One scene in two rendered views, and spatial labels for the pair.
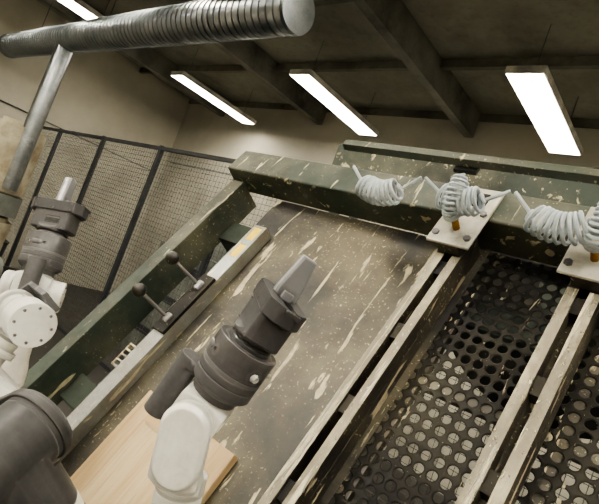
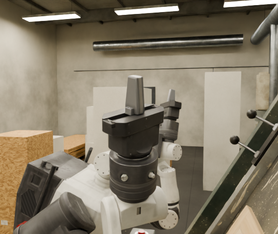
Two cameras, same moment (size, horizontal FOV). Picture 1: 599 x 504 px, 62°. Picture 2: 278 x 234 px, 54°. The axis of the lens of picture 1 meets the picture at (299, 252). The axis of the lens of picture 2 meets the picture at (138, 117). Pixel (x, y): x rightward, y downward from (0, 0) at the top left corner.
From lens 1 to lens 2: 0.61 m
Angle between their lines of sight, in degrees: 62
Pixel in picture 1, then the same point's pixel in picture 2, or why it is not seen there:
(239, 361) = (111, 165)
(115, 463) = not seen: outside the picture
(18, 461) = (46, 224)
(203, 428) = (106, 213)
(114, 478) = not seen: outside the picture
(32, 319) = (102, 160)
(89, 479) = not seen: outside the picture
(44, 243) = (161, 125)
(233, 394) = (117, 190)
